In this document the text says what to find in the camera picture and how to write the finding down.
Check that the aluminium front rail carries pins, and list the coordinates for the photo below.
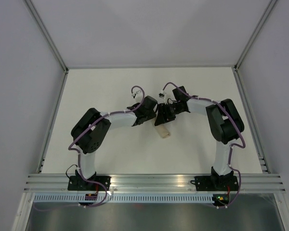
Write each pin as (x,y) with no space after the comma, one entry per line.
(156,183)

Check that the left aluminium frame post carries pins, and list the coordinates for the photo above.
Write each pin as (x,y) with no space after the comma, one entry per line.
(40,24)

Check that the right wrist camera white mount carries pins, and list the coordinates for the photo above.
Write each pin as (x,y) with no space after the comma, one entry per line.
(162,94)

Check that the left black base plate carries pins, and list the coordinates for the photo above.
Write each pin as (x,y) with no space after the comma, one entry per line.
(95,183)

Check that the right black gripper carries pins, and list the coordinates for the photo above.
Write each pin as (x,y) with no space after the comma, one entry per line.
(162,118)

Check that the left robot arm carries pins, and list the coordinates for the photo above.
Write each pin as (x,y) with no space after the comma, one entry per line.
(89,133)

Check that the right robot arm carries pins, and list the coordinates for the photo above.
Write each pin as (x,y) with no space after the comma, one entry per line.
(226,127)

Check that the white slotted cable duct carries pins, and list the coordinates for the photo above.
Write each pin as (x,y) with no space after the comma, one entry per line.
(124,198)

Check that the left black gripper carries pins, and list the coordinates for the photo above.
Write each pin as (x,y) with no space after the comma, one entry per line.
(151,114)

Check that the beige cloth napkin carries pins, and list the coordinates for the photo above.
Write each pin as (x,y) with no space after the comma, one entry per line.
(162,130)

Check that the right aluminium frame post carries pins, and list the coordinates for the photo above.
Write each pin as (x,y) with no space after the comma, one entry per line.
(242,90)

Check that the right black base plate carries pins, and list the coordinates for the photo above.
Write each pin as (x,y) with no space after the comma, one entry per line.
(213,184)

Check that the aluminium frame post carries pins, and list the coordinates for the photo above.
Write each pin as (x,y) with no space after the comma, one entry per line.
(242,90)
(40,24)

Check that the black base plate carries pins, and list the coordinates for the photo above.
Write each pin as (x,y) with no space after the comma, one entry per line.
(95,183)
(213,184)

